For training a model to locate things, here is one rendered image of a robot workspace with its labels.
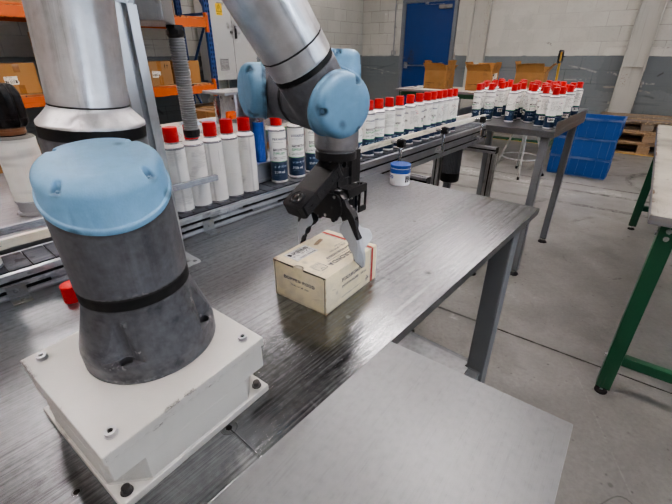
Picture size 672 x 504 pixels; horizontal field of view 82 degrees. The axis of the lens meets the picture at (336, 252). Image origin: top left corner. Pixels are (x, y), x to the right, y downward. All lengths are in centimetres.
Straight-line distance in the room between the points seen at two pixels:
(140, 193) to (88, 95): 16
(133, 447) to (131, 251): 19
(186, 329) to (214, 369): 6
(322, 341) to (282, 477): 22
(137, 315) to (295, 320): 30
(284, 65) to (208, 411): 39
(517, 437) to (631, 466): 125
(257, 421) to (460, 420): 25
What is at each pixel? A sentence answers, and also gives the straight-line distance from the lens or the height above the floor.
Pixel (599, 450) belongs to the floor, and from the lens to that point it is 178.
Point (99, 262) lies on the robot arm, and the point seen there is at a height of 106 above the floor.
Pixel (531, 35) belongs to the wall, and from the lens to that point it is 809.
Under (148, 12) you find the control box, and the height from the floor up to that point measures 130.
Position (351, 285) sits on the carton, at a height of 85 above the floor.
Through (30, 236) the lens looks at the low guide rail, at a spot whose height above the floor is 91.
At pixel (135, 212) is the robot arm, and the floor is 110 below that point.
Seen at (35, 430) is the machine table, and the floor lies 83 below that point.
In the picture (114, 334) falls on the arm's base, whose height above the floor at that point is 98.
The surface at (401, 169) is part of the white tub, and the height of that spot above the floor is 89.
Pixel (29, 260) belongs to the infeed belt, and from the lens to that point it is 96.
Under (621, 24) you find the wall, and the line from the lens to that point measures 790.
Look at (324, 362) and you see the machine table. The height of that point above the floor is 83.
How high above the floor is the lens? 124
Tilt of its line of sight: 27 degrees down
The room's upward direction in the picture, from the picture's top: straight up
